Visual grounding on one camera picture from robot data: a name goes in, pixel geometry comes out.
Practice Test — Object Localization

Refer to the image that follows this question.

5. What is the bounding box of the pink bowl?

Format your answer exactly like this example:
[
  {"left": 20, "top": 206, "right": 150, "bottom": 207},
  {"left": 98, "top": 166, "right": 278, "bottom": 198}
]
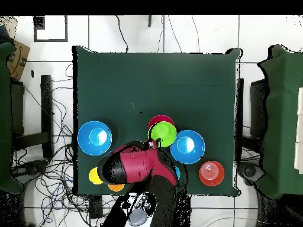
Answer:
[{"left": 147, "top": 115, "right": 175, "bottom": 131}]

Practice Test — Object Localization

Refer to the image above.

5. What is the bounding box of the green bowl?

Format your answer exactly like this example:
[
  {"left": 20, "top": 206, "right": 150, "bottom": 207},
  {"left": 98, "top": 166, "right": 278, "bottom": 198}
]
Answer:
[{"left": 147, "top": 121, "right": 178, "bottom": 148}]

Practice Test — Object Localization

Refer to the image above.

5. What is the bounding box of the dark green tablecloth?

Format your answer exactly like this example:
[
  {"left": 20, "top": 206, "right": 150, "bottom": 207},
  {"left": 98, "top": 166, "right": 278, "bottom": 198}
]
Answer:
[{"left": 72, "top": 45, "right": 242, "bottom": 197}]

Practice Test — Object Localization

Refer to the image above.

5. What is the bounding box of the large blue bowl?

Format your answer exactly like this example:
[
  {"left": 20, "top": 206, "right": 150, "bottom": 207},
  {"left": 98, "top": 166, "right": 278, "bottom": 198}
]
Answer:
[
  {"left": 170, "top": 129, "right": 206, "bottom": 165},
  {"left": 77, "top": 120, "right": 113, "bottom": 156}
]

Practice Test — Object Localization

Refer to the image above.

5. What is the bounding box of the light orange cup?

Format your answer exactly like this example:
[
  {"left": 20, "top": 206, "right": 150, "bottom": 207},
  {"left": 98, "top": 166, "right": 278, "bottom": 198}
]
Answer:
[{"left": 108, "top": 183, "right": 125, "bottom": 192}]

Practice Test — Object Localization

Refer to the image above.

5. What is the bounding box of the orange bowl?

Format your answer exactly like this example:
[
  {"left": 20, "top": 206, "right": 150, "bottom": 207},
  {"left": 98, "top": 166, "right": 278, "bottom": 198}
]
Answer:
[{"left": 198, "top": 161, "right": 225, "bottom": 187}]

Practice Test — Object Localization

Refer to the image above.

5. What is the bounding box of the yellow cup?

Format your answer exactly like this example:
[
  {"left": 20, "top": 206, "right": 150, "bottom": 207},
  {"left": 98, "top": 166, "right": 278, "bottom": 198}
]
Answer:
[{"left": 88, "top": 167, "right": 104, "bottom": 186}]

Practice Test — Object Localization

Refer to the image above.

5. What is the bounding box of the black power strip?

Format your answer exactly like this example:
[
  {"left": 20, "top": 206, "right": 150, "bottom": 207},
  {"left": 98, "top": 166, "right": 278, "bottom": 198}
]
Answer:
[{"left": 89, "top": 195, "right": 104, "bottom": 220}]

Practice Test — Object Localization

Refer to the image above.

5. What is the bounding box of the black metal stand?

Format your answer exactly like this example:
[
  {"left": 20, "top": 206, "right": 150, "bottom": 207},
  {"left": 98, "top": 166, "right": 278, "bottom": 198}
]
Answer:
[
  {"left": 10, "top": 74, "right": 54, "bottom": 159},
  {"left": 236, "top": 77, "right": 269, "bottom": 164}
]

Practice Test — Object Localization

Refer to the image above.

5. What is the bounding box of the green cloth side table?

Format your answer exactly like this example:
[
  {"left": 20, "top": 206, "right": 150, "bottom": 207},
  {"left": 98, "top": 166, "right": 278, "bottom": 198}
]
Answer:
[
  {"left": 0, "top": 41, "right": 23, "bottom": 194},
  {"left": 257, "top": 44, "right": 303, "bottom": 199}
]

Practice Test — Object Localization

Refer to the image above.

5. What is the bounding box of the cardboard box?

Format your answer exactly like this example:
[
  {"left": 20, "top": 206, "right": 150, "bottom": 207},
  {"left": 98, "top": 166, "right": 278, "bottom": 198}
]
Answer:
[{"left": 6, "top": 39, "right": 31, "bottom": 82}]

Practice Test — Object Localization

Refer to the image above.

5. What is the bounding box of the white box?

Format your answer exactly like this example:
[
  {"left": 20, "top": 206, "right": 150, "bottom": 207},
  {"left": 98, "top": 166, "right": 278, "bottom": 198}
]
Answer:
[{"left": 294, "top": 86, "right": 303, "bottom": 174}]

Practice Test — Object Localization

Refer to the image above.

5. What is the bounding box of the black cable with plug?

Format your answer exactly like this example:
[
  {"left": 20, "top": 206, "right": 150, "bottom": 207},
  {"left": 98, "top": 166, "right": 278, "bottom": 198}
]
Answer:
[{"left": 115, "top": 15, "right": 130, "bottom": 53}]

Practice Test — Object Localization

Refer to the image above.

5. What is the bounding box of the grey pedestal foot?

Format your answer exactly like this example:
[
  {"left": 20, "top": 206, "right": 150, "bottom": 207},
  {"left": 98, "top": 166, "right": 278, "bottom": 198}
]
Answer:
[
  {"left": 237, "top": 161, "right": 266, "bottom": 186},
  {"left": 11, "top": 160, "right": 49, "bottom": 181}
]

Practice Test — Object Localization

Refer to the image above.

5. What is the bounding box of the black square floor frame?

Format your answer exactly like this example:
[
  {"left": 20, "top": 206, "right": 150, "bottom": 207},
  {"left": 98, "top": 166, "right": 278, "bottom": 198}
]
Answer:
[{"left": 33, "top": 15, "right": 69, "bottom": 43}]

